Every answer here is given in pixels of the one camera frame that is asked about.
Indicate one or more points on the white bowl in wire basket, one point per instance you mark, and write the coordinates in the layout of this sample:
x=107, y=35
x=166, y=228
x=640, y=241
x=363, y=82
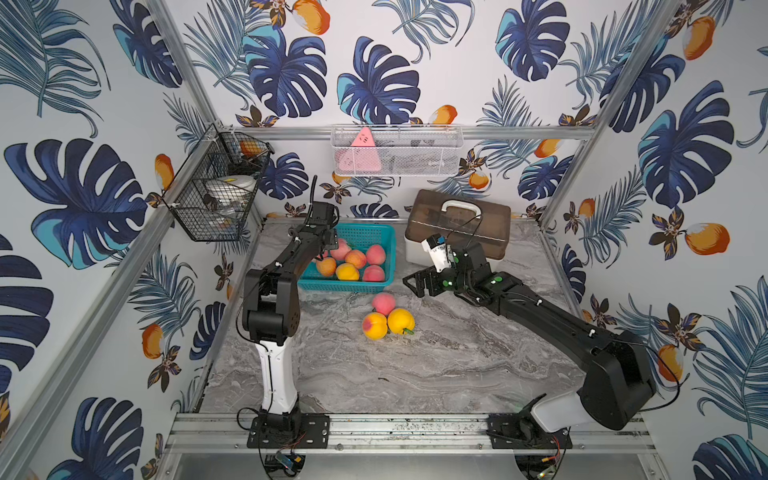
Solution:
x=231, y=191

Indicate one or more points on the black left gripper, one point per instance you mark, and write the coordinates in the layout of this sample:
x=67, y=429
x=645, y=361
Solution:
x=324, y=215

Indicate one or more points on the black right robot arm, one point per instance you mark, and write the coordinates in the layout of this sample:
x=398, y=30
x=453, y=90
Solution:
x=618, y=378

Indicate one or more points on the teal plastic basket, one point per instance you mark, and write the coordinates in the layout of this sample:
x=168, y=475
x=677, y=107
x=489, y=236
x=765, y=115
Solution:
x=360, y=237

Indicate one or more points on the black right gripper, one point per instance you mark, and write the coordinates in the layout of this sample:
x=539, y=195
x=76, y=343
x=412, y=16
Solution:
x=430, y=275

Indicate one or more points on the yellow red peach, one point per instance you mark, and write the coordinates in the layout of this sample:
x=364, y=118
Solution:
x=347, y=272
x=356, y=258

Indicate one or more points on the pink triangle object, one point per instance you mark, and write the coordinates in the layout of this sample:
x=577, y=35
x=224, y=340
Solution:
x=362, y=156

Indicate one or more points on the yellow peach centre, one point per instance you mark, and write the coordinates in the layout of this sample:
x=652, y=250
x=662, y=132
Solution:
x=400, y=321

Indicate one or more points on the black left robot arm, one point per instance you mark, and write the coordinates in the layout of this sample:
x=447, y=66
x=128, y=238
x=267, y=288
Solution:
x=270, y=319

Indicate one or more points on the brown white storage box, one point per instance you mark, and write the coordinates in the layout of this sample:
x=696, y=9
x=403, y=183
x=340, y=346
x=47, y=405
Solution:
x=460, y=221

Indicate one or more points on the orange peach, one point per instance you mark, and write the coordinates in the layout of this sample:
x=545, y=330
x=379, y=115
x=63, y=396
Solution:
x=326, y=267

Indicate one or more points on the clear wall shelf tray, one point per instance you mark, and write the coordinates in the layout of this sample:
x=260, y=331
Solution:
x=407, y=151

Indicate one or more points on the pink peach top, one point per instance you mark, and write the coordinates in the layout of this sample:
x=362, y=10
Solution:
x=384, y=303

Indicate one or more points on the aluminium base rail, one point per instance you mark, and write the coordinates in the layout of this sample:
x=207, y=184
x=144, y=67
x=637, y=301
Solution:
x=402, y=433

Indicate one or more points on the black wire wall basket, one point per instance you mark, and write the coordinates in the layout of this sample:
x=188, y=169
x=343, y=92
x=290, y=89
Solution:
x=218, y=153

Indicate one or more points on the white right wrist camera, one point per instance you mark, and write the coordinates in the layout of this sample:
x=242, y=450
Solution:
x=439, y=251

